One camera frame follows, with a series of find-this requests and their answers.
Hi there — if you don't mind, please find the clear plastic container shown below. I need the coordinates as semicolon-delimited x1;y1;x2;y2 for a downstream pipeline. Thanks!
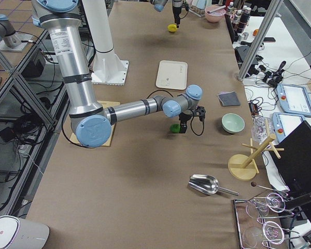
251;117;272;144

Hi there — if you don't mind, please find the mint green bowl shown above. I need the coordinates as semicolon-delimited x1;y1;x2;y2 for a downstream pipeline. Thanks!
221;113;245;134

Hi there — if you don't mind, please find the yellow lemon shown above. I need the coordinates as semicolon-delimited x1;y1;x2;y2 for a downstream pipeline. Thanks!
167;23;177;33

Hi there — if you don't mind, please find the wooden mug tree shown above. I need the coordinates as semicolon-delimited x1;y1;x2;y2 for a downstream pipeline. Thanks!
228;134;285;181

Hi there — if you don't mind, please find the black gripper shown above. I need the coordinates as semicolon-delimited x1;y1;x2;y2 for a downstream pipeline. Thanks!
179;110;195;133
172;0;189;28

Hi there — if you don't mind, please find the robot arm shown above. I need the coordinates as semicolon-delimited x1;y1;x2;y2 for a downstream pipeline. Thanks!
149;0;189;28
32;1;206;148

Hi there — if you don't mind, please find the white speaker device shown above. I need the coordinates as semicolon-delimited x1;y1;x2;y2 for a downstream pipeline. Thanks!
0;215;50;248

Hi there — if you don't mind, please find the wire glass rack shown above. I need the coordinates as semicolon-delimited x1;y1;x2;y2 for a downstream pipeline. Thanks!
232;190;301;249

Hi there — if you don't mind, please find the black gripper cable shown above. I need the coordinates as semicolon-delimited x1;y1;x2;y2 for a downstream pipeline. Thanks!
189;115;206;136

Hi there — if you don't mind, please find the lower teach pendant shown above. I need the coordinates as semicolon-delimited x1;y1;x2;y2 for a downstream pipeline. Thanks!
272;112;305;143

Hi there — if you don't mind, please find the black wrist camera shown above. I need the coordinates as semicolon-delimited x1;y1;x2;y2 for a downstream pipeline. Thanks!
194;106;206;122

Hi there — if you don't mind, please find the aluminium frame post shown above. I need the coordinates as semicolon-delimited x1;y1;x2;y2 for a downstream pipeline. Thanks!
237;0;283;81

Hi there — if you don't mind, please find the grey folded cloth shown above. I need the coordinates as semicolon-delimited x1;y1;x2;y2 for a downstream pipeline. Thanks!
217;91;241;107

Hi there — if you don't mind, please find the green lime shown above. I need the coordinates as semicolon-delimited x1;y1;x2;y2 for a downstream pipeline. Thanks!
169;123;180;133

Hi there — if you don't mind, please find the metal scoop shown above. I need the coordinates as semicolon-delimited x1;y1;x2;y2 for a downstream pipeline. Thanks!
188;174;239;196

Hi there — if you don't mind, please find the pink bowl with ice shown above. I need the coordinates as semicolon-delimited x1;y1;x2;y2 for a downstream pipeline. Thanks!
205;5;225;23

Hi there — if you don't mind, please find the teach pendant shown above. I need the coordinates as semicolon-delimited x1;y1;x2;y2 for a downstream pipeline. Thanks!
276;84;311;117
272;112;305;143

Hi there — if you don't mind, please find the cream rabbit tray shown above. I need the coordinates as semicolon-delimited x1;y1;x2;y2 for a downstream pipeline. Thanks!
155;60;188;90

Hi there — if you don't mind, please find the bamboo cutting board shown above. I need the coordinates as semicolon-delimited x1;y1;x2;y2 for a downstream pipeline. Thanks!
68;100;114;148

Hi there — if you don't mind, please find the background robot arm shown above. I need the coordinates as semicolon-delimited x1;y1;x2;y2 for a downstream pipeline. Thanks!
0;14;26;52

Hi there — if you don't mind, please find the upper teach pendant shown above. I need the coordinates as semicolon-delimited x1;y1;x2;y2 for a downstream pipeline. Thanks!
276;84;311;117

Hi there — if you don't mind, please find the black monitor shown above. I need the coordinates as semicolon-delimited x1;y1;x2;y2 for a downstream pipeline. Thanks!
274;120;311;200

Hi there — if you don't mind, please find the white metal column base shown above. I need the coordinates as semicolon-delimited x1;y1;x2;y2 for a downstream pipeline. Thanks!
82;1;129;86

